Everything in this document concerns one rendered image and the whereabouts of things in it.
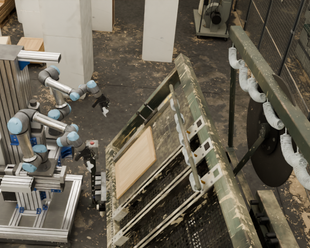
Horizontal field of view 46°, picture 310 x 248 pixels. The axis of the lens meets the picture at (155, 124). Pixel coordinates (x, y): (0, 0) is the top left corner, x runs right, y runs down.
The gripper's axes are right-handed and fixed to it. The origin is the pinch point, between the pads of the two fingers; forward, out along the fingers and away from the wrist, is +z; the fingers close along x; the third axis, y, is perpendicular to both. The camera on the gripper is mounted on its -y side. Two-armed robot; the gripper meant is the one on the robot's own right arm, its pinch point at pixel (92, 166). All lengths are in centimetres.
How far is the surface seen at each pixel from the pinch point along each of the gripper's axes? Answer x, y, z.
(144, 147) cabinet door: 32, 34, 23
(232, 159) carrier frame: 78, 96, 110
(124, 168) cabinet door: 30.2, 6.5, 38.3
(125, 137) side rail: 74, 4, 37
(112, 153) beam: 61, -11, 41
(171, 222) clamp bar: -61, 63, 14
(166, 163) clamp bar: -13, 62, 8
